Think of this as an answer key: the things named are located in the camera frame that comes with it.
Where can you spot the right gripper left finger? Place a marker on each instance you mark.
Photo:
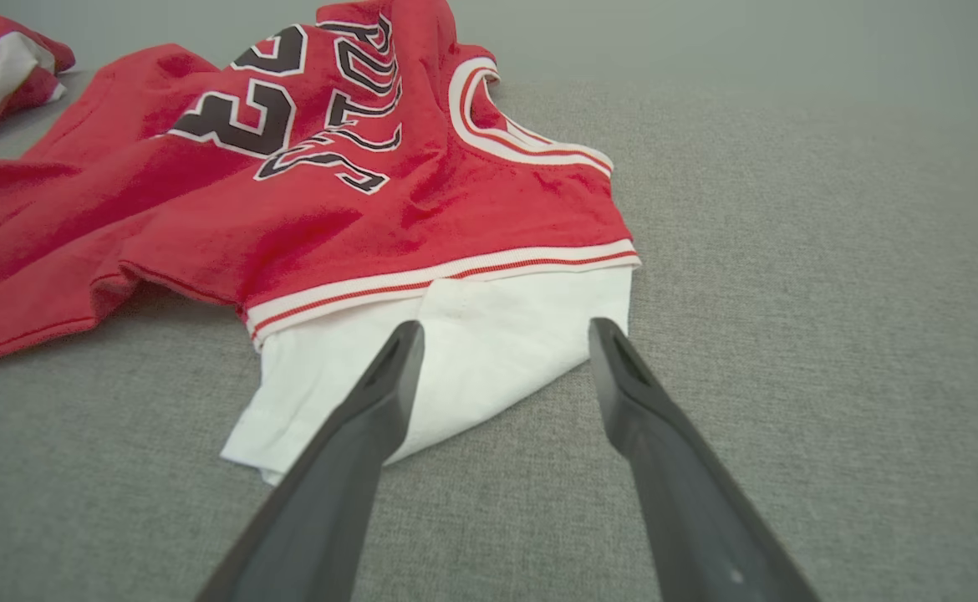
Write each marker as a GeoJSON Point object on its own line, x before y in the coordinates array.
{"type": "Point", "coordinates": [330, 493]}

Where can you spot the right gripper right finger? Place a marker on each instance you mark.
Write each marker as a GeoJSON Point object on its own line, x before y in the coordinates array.
{"type": "Point", "coordinates": [690, 502]}

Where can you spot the grey fabric sofa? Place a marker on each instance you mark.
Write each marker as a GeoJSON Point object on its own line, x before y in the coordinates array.
{"type": "Point", "coordinates": [790, 334]}

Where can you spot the red basketball jersey white trim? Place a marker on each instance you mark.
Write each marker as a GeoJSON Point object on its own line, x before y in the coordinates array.
{"type": "Point", "coordinates": [330, 234]}

